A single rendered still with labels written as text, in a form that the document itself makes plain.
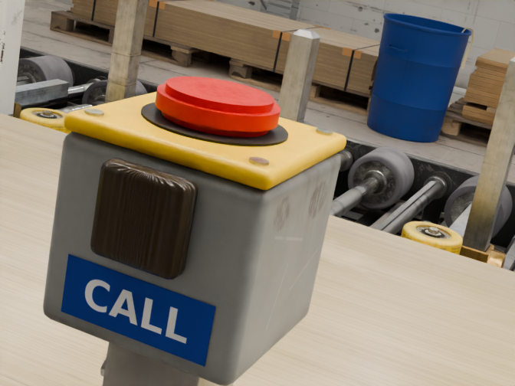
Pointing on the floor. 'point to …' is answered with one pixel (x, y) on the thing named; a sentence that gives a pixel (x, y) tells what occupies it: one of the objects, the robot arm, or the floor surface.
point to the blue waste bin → (415, 76)
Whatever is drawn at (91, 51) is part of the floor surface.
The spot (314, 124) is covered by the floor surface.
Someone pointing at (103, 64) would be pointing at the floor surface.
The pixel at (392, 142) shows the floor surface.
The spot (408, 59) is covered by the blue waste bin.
